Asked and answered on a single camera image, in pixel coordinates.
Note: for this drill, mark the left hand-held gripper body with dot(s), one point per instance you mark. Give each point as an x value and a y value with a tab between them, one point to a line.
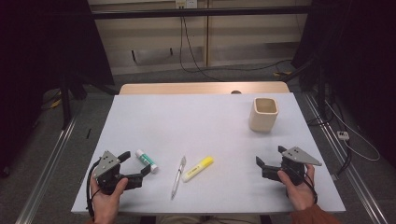
107	165

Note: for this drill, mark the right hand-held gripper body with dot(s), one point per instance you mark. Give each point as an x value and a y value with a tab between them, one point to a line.
299	157

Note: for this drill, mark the green and white glue stick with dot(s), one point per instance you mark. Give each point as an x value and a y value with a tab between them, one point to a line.
146	160

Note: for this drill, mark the clear ballpoint pen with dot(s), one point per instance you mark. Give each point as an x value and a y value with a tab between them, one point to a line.
178	177

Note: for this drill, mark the beige square pen holder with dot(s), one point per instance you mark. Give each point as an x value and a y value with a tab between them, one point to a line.
262	122

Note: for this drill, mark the yellow highlighter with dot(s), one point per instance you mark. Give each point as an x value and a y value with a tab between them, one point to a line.
197	169

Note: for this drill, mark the person's right hand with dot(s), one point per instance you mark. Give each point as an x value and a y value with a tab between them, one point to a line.
300	196

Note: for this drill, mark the person's left hand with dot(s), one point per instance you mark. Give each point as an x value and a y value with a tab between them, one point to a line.
106	207

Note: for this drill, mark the white power strip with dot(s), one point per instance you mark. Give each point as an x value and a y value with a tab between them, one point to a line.
343	135

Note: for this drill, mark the white table cover sheet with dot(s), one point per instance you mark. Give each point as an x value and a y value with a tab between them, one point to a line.
202	133

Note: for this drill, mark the round table grommet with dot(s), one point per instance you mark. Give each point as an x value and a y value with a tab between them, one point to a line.
236	92

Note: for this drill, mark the black metal stand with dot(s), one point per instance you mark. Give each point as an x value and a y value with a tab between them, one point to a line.
65	102

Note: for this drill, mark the yellow floor tape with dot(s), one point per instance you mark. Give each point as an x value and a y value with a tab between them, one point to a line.
282	74
56	103

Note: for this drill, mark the wooden table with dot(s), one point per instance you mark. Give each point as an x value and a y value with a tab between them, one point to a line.
186	88

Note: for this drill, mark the beige wooden cabinet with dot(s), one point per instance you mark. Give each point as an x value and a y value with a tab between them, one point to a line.
249	37

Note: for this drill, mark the black curtain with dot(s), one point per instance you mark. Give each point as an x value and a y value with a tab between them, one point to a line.
358	46
37	46

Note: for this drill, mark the black horizontal bar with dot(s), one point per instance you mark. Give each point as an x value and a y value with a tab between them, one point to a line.
202	12

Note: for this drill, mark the aluminium floor rail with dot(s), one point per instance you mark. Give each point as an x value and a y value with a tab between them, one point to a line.
348	168
46	174

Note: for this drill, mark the white wall socket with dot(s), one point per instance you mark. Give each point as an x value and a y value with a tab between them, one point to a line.
186	3

